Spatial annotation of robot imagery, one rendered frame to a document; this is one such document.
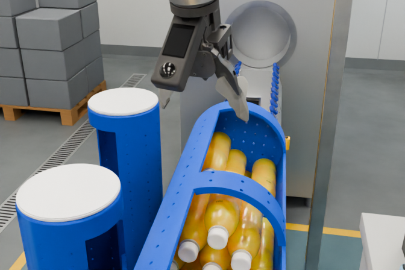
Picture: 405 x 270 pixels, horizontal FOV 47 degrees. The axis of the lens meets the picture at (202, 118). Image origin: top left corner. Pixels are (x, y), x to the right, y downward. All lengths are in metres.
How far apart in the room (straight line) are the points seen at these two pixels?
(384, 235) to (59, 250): 0.78
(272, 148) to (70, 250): 0.63
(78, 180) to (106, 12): 4.76
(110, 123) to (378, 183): 2.19
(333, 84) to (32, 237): 1.23
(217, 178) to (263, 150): 0.46
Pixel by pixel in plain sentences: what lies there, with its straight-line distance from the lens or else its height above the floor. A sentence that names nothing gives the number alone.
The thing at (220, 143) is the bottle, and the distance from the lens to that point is 1.28.
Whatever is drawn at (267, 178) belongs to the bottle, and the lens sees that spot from 1.28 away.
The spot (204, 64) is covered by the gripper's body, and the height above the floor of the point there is 1.53.
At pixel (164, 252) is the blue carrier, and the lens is 0.81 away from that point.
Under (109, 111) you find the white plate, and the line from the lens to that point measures 1.81.
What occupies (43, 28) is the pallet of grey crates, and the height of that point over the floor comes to 0.85.
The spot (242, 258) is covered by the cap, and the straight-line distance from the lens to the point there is 0.95.
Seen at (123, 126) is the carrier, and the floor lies 0.99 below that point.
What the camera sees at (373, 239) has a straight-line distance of 1.00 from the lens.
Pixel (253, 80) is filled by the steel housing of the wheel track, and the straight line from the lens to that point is 2.44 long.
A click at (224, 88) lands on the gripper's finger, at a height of 1.49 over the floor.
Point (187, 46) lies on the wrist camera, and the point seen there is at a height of 1.57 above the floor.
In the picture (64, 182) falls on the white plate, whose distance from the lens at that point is 1.39.
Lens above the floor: 1.74
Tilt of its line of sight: 24 degrees down
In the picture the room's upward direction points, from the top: straight up
